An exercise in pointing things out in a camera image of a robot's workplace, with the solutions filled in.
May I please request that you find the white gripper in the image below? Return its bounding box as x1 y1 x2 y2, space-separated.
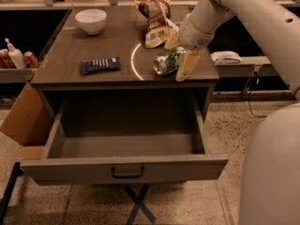
164 13 216 82

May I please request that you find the green soda can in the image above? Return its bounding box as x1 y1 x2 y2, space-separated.
154 46 187 76

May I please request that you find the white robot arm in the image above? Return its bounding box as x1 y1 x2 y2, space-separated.
176 0 300 225

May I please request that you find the grey drawer cabinet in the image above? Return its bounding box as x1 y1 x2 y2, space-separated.
31 5 218 113

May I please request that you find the open grey top drawer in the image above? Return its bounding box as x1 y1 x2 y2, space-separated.
22 95 228 185

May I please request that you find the red soda can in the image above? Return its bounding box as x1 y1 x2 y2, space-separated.
23 52 39 68
0 49 15 68

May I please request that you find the folded white cloth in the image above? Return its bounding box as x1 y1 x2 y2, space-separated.
211 51 242 64

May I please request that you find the brown chip bag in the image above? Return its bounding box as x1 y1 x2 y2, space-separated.
136 0 179 48

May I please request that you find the blue snack bar wrapper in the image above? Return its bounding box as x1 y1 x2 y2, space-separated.
80 57 121 75

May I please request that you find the white ceramic bowl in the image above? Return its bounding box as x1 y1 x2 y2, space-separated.
75 8 107 35

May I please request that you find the white pump bottle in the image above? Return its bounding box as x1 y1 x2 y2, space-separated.
5 38 26 68

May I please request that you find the cardboard box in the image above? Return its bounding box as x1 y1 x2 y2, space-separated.
0 82 53 146

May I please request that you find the black stand leg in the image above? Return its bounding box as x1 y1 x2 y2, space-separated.
0 162 23 225

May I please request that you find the black drawer handle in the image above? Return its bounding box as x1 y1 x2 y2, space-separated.
111 166 144 179

